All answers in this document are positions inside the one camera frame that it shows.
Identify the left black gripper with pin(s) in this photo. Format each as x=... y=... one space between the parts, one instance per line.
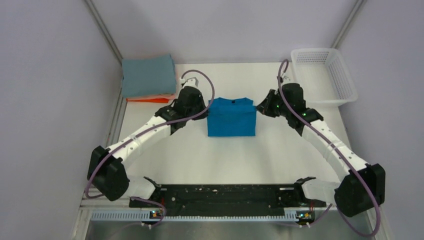
x=201 y=116

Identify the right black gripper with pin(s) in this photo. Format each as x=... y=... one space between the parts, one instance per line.
x=265 y=107

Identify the bright blue t-shirt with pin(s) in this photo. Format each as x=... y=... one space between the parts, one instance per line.
x=232 y=118

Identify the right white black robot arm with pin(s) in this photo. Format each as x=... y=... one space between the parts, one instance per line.
x=331 y=149

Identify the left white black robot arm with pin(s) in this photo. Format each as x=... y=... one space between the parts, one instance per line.
x=108 y=166

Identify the folded pink t-shirt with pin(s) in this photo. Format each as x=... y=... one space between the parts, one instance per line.
x=166 y=96

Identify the folded orange t-shirt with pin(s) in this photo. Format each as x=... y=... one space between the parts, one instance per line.
x=154 y=99

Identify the folded grey-blue t-shirt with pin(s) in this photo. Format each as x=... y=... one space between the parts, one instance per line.
x=149 y=76

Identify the white plastic basket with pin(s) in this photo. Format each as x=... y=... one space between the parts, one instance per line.
x=324 y=76

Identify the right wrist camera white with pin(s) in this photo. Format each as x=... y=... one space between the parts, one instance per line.
x=285 y=79

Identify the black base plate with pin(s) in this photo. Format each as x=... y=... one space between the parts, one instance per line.
x=231 y=200

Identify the left aluminium corner post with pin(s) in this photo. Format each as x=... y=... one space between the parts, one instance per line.
x=101 y=25

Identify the aluminium corner post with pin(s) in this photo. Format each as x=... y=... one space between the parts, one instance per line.
x=348 y=23
x=101 y=25

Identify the right aluminium corner post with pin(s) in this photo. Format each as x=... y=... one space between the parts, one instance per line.
x=348 y=23

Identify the aluminium frame rail front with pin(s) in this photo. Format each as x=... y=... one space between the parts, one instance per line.
x=151 y=213

